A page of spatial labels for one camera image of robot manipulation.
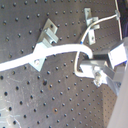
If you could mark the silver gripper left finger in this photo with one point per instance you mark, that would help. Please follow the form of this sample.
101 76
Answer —
101 73

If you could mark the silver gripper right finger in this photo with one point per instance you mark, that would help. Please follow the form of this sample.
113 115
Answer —
115 54

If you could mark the small metal cable clip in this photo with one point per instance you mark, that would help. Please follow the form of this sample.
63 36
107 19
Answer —
89 20

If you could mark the metal cable clip bracket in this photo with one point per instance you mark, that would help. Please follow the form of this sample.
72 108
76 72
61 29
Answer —
45 40

